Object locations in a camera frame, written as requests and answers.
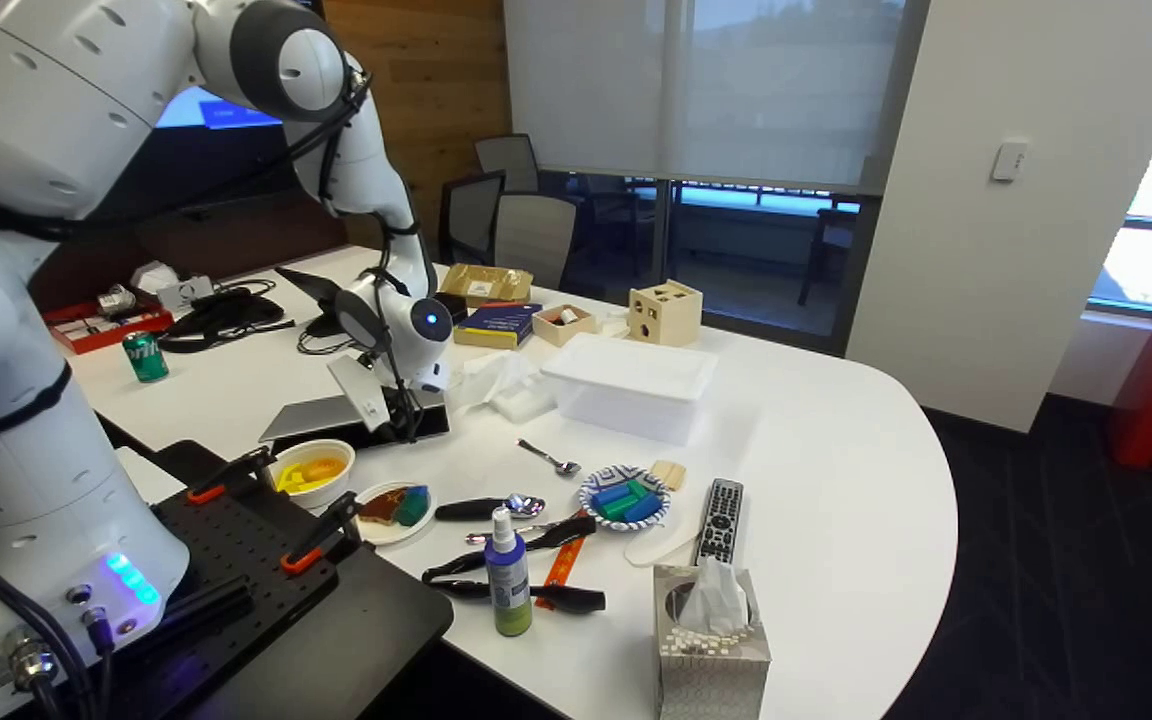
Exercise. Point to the wooden cube with holes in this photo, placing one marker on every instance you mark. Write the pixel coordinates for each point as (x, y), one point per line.
(664, 312)

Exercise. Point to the blue and yellow book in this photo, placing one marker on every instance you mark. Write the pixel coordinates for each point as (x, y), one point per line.
(498, 325)

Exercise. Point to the orange marker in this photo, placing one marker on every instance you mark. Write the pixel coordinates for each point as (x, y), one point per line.
(561, 570)

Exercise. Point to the red tray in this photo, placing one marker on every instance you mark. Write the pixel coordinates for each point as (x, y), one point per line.
(84, 325)

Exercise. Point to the silver laptop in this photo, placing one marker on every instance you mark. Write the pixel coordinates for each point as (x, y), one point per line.
(357, 412)

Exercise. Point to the white napkin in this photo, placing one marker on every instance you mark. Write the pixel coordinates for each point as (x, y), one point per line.
(510, 385)

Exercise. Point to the white bowl with yellow fruit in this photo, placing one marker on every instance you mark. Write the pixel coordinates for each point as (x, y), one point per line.
(311, 468)

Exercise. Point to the black mounting board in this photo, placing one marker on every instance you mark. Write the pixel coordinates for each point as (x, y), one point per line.
(250, 643)

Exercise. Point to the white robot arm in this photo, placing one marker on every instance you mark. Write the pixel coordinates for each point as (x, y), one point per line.
(84, 564)

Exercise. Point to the small spray bottle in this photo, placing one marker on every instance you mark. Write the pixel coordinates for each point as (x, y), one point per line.
(510, 576)

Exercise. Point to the grey office chair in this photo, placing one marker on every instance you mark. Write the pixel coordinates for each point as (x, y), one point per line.
(536, 232)

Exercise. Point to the black marker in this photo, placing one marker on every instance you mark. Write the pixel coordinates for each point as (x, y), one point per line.
(570, 600)

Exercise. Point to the black remote control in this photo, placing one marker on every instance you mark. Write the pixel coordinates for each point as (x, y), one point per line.
(722, 521)

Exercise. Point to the green can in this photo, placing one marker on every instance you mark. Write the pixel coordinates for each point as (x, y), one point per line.
(145, 359)

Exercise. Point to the blue patterned bowl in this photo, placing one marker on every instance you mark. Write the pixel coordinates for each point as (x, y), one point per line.
(620, 497)

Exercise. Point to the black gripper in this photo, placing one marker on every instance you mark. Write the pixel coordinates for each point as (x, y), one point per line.
(404, 412)

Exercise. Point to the black handled tool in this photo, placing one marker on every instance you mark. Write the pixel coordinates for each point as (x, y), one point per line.
(489, 505)

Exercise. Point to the metal spoon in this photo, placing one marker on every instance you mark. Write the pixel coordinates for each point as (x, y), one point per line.
(564, 468)

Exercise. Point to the black orange clamp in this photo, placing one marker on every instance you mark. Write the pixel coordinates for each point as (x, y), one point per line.
(330, 526)
(241, 468)

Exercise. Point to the dark office chair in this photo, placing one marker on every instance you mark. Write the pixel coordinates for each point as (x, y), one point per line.
(471, 216)

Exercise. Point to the cardboard box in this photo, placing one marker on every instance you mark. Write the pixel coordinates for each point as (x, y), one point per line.
(484, 286)

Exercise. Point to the silver tissue box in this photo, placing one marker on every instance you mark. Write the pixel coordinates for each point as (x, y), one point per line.
(706, 674)

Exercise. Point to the plate with coloured blocks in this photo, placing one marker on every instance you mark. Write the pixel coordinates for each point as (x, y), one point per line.
(392, 513)

